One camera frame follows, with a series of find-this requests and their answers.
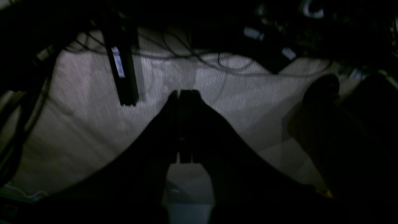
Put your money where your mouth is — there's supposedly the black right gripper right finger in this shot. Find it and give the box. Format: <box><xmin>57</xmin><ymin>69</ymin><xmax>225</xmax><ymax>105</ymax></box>
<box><xmin>180</xmin><ymin>90</ymin><xmax>373</xmax><ymax>224</ymax></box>

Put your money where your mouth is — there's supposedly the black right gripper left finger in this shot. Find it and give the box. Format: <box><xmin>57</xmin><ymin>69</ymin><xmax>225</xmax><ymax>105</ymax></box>
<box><xmin>19</xmin><ymin>91</ymin><xmax>178</xmax><ymax>224</ymax></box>

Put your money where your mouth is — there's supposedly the thin black floor cable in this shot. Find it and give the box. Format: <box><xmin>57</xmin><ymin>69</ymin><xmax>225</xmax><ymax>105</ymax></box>
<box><xmin>65</xmin><ymin>31</ymin><xmax>330</xmax><ymax>78</ymax></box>

